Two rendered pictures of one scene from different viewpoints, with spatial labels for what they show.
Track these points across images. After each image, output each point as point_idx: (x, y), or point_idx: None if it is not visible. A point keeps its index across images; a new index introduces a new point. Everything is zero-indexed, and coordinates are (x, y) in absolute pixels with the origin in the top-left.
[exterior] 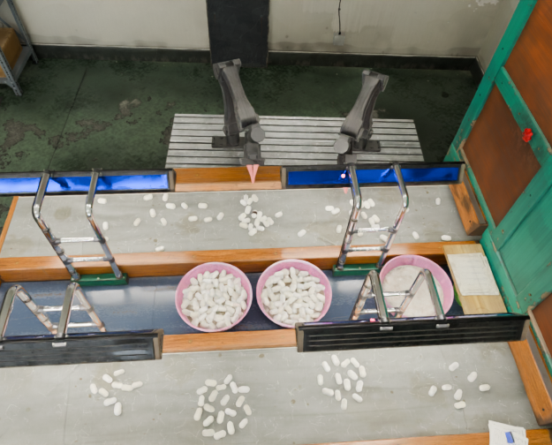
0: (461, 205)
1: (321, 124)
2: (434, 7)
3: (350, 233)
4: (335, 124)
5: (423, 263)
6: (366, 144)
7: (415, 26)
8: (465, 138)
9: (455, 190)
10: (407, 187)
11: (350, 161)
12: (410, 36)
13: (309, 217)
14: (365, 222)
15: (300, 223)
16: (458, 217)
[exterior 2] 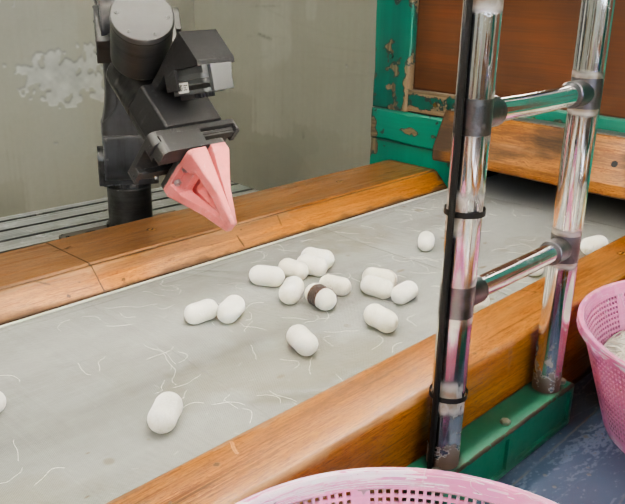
0: (546, 160)
1: None
2: (87, 125)
3: (484, 120)
4: (20, 223)
5: None
6: (152, 213)
7: (66, 169)
8: (413, 51)
9: (491, 151)
10: (363, 217)
11: (207, 50)
12: (64, 194)
13: (146, 366)
14: (359, 302)
15: (125, 396)
16: (546, 218)
